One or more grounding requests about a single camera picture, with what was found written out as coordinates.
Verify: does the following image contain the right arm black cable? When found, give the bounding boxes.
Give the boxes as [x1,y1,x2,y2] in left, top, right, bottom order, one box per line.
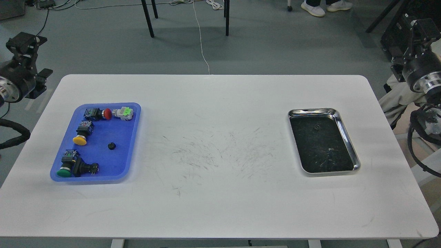
[407,105,441,178]

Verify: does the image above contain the black chair leg left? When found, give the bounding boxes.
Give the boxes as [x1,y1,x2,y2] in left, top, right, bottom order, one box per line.
[141,0,155,38]

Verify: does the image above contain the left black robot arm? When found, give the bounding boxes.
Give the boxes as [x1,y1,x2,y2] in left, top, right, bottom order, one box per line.
[0,32,53,106]

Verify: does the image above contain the black switch module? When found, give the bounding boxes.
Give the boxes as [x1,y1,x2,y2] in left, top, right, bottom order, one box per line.
[72,157,99,177]

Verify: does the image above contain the black floor cable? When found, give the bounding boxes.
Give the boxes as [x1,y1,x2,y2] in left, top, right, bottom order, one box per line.
[34,7,50,37]

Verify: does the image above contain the silver metal tray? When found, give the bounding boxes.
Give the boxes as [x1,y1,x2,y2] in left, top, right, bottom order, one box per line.
[288,108,361,176]

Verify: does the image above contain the black chair leg right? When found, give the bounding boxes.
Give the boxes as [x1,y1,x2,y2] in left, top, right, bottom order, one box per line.
[223,0,230,37]

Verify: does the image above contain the red push button switch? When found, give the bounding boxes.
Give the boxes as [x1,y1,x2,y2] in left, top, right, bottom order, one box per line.
[83,108,112,122]

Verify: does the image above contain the yellow push button switch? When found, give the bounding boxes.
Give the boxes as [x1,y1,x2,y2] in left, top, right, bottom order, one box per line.
[72,121,94,146]

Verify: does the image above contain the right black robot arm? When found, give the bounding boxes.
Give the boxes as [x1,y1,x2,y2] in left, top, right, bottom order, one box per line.
[391,17,441,145]

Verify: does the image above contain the white sneaker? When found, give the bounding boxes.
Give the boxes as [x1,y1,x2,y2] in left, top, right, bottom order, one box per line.
[327,0,353,12]
[301,2,326,17]

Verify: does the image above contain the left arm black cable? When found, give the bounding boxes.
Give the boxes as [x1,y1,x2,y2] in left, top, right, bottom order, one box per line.
[0,119,31,150]

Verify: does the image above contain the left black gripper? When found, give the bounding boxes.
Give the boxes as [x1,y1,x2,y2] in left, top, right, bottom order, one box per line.
[0,32,53,104]

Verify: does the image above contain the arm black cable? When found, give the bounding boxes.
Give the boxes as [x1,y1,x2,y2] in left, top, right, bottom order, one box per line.
[407,105,441,178]
[0,119,31,150]

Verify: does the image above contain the green push button switch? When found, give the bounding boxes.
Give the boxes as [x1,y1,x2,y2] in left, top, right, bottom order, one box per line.
[56,149,79,178]

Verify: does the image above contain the blue plastic tray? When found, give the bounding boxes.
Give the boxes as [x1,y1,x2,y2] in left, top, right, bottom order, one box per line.
[50,102,141,184]

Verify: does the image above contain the green grey connector switch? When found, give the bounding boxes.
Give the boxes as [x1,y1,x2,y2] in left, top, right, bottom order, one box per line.
[111,106,134,121]

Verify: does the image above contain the white floor cable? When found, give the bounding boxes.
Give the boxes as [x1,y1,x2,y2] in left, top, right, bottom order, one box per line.
[193,0,211,75]

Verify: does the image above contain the left white sneaker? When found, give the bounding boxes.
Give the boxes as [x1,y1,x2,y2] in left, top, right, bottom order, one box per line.
[301,2,326,17]

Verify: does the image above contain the right white sneaker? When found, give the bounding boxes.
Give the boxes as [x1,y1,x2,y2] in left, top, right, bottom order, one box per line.
[327,0,353,12]

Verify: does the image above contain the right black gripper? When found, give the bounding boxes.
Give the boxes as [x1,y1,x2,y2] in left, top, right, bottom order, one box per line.
[391,19,441,94]

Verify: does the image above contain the black chair leg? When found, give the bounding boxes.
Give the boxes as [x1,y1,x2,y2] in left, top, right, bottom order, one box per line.
[141,0,155,38]
[223,0,230,37]

